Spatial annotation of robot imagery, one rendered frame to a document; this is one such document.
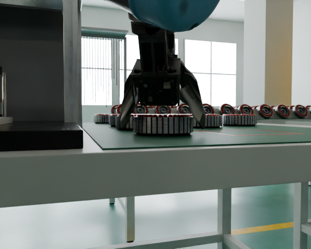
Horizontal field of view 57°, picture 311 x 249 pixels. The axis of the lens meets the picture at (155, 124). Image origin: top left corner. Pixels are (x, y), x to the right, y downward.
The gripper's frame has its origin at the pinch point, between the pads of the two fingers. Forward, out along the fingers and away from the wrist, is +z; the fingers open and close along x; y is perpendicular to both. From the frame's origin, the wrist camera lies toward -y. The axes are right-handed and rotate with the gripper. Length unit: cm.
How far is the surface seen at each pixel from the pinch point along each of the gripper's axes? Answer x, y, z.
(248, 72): 86, -361, 151
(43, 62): -33.6, -23.3, -4.1
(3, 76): -31.7, -4.0, -8.7
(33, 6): -27.8, -15.7, -19.3
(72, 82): -20.6, -10.1, -4.5
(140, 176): -0.1, 22.1, -8.5
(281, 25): 124, -373, 87
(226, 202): 22, -53, 81
